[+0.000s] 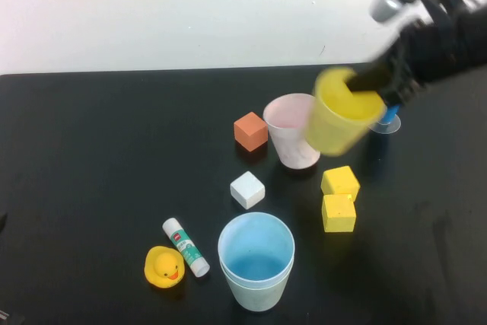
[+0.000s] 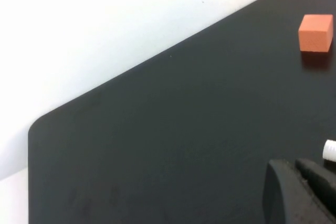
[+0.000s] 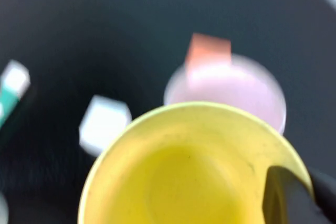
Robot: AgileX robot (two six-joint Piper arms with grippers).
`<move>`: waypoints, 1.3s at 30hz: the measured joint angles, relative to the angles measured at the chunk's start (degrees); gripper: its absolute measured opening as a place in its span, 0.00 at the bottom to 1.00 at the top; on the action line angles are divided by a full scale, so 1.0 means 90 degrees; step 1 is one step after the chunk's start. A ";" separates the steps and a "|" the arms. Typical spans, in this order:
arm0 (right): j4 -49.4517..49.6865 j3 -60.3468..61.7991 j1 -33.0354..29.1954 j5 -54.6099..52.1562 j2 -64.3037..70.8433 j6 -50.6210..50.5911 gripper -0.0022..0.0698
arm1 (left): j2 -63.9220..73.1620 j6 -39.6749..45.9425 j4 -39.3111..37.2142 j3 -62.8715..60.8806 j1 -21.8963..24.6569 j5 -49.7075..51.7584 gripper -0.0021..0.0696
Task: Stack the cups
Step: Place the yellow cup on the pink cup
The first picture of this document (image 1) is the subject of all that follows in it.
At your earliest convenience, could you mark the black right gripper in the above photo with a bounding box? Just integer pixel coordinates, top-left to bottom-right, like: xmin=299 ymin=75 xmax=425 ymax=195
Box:
xmin=344 ymin=22 xmax=433 ymax=108

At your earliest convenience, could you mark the yellow plastic cup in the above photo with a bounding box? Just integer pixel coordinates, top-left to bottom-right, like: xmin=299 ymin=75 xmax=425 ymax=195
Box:
xmin=304 ymin=68 xmax=386 ymax=158

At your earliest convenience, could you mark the pink plastic cup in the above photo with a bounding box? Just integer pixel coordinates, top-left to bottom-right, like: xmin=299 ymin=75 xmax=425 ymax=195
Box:
xmin=262 ymin=92 xmax=323 ymax=170

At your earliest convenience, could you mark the blue plastic cup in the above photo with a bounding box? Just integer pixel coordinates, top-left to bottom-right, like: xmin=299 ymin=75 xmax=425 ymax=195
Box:
xmin=217 ymin=212 xmax=296 ymax=285

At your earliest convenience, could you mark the green plastic cup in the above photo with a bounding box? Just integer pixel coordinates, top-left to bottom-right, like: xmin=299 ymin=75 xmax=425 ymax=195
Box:
xmin=220 ymin=260 xmax=294 ymax=313

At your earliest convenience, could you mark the blue cone glass clear base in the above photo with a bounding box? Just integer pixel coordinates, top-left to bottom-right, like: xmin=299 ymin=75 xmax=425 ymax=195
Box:
xmin=370 ymin=105 xmax=403 ymax=135

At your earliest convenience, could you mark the yellow cube block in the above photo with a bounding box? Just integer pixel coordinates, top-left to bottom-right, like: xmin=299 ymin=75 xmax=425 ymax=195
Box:
xmin=321 ymin=193 xmax=358 ymax=234
xmin=320 ymin=165 xmax=361 ymax=202

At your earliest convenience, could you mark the orange cube block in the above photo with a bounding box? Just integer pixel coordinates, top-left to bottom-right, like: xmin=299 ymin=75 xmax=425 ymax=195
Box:
xmin=233 ymin=111 xmax=269 ymax=152

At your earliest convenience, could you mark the white cube block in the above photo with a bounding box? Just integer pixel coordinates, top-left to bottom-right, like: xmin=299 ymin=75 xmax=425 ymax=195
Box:
xmin=229 ymin=170 xmax=266 ymax=211

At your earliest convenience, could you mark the yellow rubber duck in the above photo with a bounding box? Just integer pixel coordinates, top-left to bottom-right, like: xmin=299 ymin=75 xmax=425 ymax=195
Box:
xmin=143 ymin=245 xmax=186 ymax=288

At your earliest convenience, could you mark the white green glue stick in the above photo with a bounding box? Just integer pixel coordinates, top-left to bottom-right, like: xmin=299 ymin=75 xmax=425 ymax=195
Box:
xmin=162 ymin=217 xmax=211 ymax=279

